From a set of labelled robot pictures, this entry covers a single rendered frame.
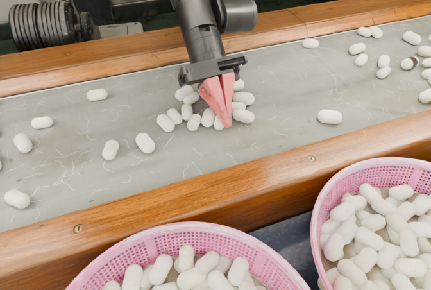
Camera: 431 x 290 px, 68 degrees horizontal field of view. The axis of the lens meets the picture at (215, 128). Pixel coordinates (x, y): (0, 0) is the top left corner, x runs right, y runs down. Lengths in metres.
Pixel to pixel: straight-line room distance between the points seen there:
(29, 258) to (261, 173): 0.28
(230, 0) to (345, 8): 0.41
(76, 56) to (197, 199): 0.41
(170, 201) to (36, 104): 0.34
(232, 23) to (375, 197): 0.33
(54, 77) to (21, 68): 0.06
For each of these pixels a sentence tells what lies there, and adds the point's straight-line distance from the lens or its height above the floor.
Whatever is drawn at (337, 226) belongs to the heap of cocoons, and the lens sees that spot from 0.44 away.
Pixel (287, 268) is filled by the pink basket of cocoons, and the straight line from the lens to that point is 0.36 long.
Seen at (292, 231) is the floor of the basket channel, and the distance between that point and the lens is 0.49.
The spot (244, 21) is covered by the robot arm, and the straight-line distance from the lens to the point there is 0.55.
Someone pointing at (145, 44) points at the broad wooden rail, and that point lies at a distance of 0.70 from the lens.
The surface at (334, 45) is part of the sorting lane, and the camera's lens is 0.77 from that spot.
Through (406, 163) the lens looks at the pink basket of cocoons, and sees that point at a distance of 0.50.
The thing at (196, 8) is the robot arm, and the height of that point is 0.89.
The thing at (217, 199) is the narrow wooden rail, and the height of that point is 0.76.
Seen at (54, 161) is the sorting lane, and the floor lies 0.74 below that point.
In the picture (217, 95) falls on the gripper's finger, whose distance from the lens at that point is 0.47.
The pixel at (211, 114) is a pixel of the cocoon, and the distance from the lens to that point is 0.51.
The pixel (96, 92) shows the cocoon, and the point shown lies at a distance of 0.59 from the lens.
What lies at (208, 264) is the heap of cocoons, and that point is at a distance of 0.38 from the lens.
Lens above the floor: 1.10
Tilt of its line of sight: 44 degrees down
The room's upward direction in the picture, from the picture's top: straight up
